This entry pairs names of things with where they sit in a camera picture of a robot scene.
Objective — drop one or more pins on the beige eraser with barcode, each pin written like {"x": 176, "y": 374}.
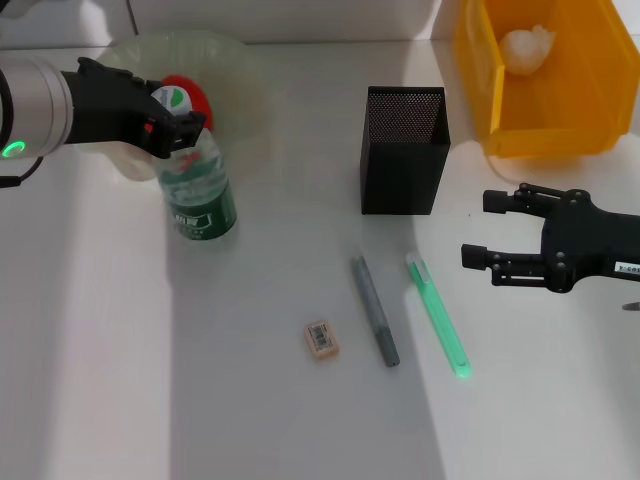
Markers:
{"x": 322, "y": 341}

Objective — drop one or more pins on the green glass fruit plate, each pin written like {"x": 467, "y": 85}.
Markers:
{"x": 240, "y": 90}

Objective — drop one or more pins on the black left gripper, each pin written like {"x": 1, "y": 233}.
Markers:
{"x": 105, "y": 110}

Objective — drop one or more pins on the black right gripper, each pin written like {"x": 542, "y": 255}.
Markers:
{"x": 585, "y": 245}

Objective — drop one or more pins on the red-orange orange fruit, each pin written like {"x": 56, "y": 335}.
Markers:
{"x": 202, "y": 102}

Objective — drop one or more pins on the yellow plastic storage bin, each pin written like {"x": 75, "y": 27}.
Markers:
{"x": 575, "y": 110}

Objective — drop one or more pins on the clear green-label water bottle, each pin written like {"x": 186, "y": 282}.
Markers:
{"x": 200, "y": 200}

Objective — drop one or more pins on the black mesh pen holder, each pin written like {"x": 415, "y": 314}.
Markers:
{"x": 400, "y": 170}

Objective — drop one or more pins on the grey marker pen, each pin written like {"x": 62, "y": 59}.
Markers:
{"x": 372, "y": 310}

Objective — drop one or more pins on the white paper ball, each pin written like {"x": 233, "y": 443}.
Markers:
{"x": 525, "y": 50}

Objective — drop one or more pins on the green translucent pen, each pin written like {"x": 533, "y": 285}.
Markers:
{"x": 435, "y": 310}

